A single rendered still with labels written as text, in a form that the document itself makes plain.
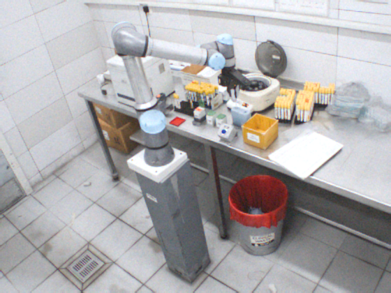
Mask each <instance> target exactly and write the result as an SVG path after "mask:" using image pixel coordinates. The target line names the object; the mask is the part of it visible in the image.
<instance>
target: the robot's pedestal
mask: <svg viewBox="0 0 391 293"><path fill-rule="evenodd" d="M135 174H136V176H137V179H138V183H139V184H140V188H141V191H142V194H143V197H144V199H145V202H146V205H147V208H148V211H149V215H150V217H151V220H152V222H153V225H154V229H155V230H156V234H157V237H158V239H159V242H160V245H161V250H162V251H163V256H164V258H165V261H166V263H167V265H168V268H169V270H171V271H173V272H174V273H176V274H177V275H178V276H180V277H182V278H184V279H185V280H186V281H188V282H190V283H192V282H194V280H195V279H196V278H197V277H198V276H199V275H200V274H201V273H202V272H203V271H204V270H205V268H206V267H207V266H208V265H209V264H210V262H211V261H210V257H209V252H208V249H207V247H208V245H207V240H206V237H205V231H204V228H203V224H202V218H201V215H200V210H199V208H200V206H199V203H198V197H197V193H196V188H195V184H194V180H193V175H192V171H191V165H190V160H189V159H188V158H187V159H186V160H184V161H183V162H182V163H181V164H180V165H179V166H178V167H177V168H176V169H174V170H173V171H172V172H170V173H169V174H168V175H167V176H165V177H164V178H163V179H162V180H161V181H160V182H159V183H158V182H156V181H154V180H152V179H150V178H148V177H146V176H144V175H143V174H141V173H139V172H136V171H135Z"/></svg>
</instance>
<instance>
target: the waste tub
mask: <svg viewBox="0 0 391 293"><path fill-rule="evenodd" d="M278 136H279V132H278V120H277V119H273V118H271V117H267V116H265V115H261V114H258V113H255V114H254V115H253V116H252V117H251V118H250V119H249V120H248V121H247V122H246V123H245V124H244V125H243V126H242V137H243V143H245V144H248V145H251V146H253V147H258V148H260V149H263V150H266V148H267V147H268V146H270V145H271V143H273V141H274V140H275V139H276V138H277V137H278Z"/></svg>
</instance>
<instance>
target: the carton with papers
mask: <svg viewBox="0 0 391 293"><path fill-rule="evenodd" d="M180 73H181V76H182V86H183V90H184V91H186V89H185V86H187V84H189V83H191V82H193V81H194V80H196V81H199V86H200V83H201V82H205V83H208V84H213V85H216V86H217V85H218V84H219V83H218V78H217V76H219V74H221V70H213V69H212V68H210V67H206V66H199V65H195V64H191V65H190V66H185V67H183V69H181V70H180Z"/></svg>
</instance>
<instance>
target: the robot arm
mask: <svg viewBox="0 0 391 293"><path fill-rule="evenodd" d="M111 38H112V41H113V43H114V47H115V49H116V52H117V55H118V57H121V58H122V60H123V62H124V67H125V69H126V73H127V75H128V80H129V83H130V85H131V88H132V91H133V95H134V98H135V104H134V108H135V111H136V114H137V118H138V120H139V122H140V126H141V129H142V136H143V140H144V143H145V151H144V156H143V158H144V162H145V164H146V165H148V166H150V167H163V166H165V165H168V164H170V163H171V162H172V161H173V160H174V159H175V151H174V149H173V148H172V146H171V145H170V143H169V139H168V131H167V126H166V120H165V117H164V115H163V113H162V112H160V107H159V105H158V101H157V99H156V98H155V97H153V96H152V92H151V90H150V88H149V81H148V79H147V75H146V72H145V69H144V66H143V62H142V58H145V57H146V56H149V57H156V58H160V59H169V60H174V61H181V62H184V63H191V64H195V65H199V66H206V67H210V68H212V69H213V70H221V74H219V76H217V78H218V83H219V79H220V83H219V86H222V87H227V91H224V94H225V95H226V96H227V97H229V98H230V99H231V101H233V102H235V98H237V97H238V95H239V90H240V86H241V85H242V86H243V87H244V88H247V87H248V86H250V84H251V81H250V80H249V79H248V78H246V77H245V76H244V75H243V74H241V73H239V71H238V70H236V69H235V67H236V61H235V54H234V47H233V44H234V43H233V37H232V35H230V34H226V33H222V34H220V35H218V36H217V40H215V41H214V42H210V43H203V44H199V45H196V46H195V47H193V46H189V45H183V44H180V43H171V42H167V41H163V40H158V39H151V38H150V37H149V36H148V35H142V34H141V33H138V32H137V31H136V27H135V26H134V25H133V24H131V23H130V22H120V23H118V24H116V25H115V26H114V28H113V30H112V33H111ZM141 57H142V58H141Z"/></svg>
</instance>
